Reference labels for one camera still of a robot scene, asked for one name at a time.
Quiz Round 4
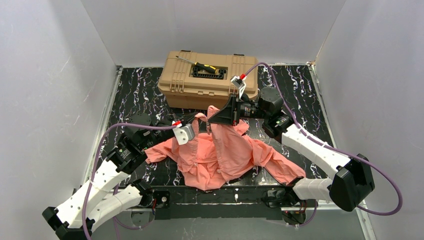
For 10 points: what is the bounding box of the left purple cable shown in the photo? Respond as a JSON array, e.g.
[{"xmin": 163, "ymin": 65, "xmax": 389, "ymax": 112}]
[{"xmin": 81, "ymin": 122, "xmax": 180, "ymax": 240}]

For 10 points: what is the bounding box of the tan plastic toolbox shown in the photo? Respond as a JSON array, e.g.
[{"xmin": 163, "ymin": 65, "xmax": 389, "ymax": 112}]
[{"xmin": 157, "ymin": 50, "xmax": 259, "ymax": 110}]

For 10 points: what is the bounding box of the black yellow screwdriver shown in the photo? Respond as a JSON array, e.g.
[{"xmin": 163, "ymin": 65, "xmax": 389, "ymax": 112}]
[{"xmin": 175, "ymin": 55, "xmax": 218, "ymax": 74}]

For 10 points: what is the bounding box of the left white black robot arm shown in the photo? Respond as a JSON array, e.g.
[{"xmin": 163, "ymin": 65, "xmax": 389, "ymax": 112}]
[{"xmin": 42, "ymin": 113, "xmax": 195, "ymax": 240}]

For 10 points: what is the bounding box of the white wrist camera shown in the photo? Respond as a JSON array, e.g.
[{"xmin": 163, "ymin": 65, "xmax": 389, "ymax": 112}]
[
  {"xmin": 172, "ymin": 121, "xmax": 195, "ymax": 145},
  {"xmin": 230, "ymin": 73, "xmax": 247, "ymax": 100}
]

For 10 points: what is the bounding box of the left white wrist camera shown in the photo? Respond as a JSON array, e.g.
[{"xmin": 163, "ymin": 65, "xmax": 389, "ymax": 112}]
[{"xmin": 172, "ymin": 121, "xmax": 195, "ymax": 145}]

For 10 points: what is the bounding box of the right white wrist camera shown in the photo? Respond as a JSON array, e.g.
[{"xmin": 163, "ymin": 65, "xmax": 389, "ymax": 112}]
[{"xmin": 230, "ymin": 73, "xmax": 247, "ymax": 100}]

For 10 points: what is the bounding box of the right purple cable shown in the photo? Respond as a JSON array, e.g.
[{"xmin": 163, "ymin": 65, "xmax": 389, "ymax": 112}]
[{"xmin": 243, "ymin": 61, "xmax": 404, "ymax": 227}]

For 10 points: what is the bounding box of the pink jacket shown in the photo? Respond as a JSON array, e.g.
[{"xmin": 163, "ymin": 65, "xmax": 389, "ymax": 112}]
[{"xmin": 146, "ymin": 105, "xmax": 306, "ymax": 191}]

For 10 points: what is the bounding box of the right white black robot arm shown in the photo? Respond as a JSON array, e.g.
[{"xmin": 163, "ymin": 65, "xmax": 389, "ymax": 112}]
[{"xmin": 209, "ymin": 87, "xmax": 375, "ymax": 212}]

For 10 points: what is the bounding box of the purple cable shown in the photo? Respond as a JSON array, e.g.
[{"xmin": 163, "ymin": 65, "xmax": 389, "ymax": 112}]
[
  {"xmin": 81, "ymin": 122, "xmax": 180, "ymax": 240},
  {"xmin": 243, "ymin": 61, "xmax": 404, "ymax": 227}
]

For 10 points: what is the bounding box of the black toolbox handle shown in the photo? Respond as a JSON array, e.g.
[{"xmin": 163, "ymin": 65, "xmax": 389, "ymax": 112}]
[{"xmin": 190, "ymin": 65, "xmax": 228, "ymax": 80}]

